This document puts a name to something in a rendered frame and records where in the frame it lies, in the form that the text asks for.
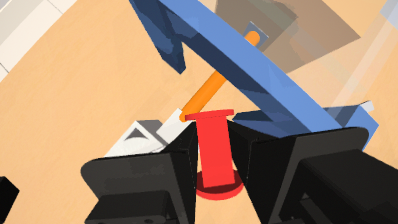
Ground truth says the grey flat bar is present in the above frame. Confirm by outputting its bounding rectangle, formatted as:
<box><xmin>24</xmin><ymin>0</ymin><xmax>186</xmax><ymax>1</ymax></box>
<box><xmin>359</xmin><ymin>100</ymin><xmax>374</xmax><ymax>113</ymax></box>

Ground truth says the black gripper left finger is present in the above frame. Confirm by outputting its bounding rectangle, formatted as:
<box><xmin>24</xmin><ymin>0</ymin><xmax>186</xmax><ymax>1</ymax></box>
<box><xmin>80</xmin><ymin>121</ymin><xmax>199</xmax><ymax>224</ymax></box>

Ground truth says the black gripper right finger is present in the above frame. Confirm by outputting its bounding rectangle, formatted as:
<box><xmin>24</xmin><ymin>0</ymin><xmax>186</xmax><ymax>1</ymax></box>
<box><xmin>227</xmin><ymin>119</ymin><xmax>369</xmax><ymax>224</ymax></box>

